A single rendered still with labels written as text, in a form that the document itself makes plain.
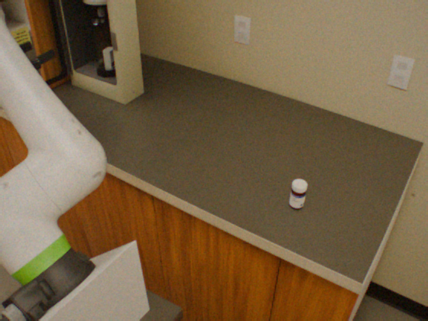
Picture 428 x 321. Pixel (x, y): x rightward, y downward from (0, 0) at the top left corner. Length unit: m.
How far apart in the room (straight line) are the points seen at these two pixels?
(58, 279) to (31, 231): 0.10
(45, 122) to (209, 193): 0.58
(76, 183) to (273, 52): 1.10
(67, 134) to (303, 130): 0.93
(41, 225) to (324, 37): 1.16
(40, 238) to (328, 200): 0.79
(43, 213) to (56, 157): 0.11
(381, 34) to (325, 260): 0.79
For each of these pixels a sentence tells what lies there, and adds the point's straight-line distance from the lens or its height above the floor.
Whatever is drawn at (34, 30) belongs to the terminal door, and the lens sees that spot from 1.72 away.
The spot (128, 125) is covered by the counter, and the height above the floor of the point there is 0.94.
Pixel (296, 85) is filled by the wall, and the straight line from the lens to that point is 1.71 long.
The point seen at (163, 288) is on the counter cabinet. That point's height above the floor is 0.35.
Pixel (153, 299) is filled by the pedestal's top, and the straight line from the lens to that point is 1.00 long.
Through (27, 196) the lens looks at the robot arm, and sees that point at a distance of 0.80.
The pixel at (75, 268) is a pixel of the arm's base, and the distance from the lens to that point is 0.82.
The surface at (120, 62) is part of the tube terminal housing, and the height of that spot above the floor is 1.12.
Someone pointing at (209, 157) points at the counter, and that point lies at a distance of 1.36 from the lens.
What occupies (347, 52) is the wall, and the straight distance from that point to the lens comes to 1.57.
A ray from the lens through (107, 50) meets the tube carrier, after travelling 1.67.
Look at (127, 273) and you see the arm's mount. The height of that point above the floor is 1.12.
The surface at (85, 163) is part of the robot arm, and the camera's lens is 0.80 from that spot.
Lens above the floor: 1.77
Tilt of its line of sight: 38 degrees down
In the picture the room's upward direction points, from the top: 1 degrees counter-clockwise
